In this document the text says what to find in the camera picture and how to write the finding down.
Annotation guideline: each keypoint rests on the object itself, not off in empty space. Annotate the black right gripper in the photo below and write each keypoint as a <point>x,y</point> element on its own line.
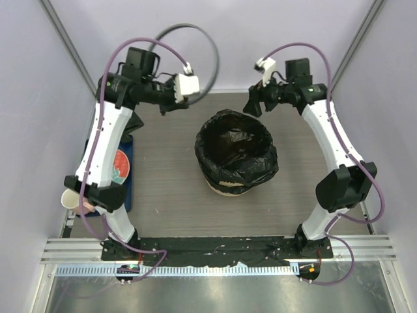
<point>256,95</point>

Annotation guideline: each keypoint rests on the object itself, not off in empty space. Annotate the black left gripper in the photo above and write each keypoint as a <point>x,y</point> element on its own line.
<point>174,105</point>

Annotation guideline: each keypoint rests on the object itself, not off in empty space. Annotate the black trash bag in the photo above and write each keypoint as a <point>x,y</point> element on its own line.
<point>234,145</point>

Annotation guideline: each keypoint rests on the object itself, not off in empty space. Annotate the yellow capybara trash bin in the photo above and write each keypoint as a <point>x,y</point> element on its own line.
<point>228,187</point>

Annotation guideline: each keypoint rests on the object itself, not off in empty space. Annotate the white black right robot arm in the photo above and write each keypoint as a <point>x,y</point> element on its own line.
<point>348,180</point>

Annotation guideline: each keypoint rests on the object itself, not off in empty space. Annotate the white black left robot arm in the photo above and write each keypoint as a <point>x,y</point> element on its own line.
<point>117,96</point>

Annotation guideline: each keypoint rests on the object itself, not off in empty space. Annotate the folded spare black bags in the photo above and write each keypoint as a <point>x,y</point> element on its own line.
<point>133,124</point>

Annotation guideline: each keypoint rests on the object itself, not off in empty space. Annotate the blue tray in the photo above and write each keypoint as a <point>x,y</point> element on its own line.
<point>126,145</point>

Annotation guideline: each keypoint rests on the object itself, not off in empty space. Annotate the red and teal plate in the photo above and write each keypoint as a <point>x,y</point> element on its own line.
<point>121,167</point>

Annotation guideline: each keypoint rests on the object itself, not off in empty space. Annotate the white paper cup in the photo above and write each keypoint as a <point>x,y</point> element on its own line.
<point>70,201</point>

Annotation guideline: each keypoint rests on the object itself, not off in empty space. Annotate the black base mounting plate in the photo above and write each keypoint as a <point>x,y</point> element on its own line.
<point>260,251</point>

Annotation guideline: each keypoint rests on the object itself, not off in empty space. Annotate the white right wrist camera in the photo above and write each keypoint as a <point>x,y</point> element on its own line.
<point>266,67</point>

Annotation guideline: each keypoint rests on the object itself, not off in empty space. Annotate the left aluminium corner post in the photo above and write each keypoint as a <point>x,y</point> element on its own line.
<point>66,41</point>

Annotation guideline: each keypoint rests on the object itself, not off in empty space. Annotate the aluminium corner post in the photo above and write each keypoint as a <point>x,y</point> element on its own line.
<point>359,37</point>
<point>66,41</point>

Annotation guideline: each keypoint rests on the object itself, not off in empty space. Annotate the right aluminium corner post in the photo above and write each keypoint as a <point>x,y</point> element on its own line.
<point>359,37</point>

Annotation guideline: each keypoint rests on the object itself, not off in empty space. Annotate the aluminium frame rail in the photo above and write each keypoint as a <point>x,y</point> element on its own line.
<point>86,250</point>

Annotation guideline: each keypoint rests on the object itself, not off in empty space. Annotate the perforated cable duct strip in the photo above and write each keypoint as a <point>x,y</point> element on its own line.
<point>131,270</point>

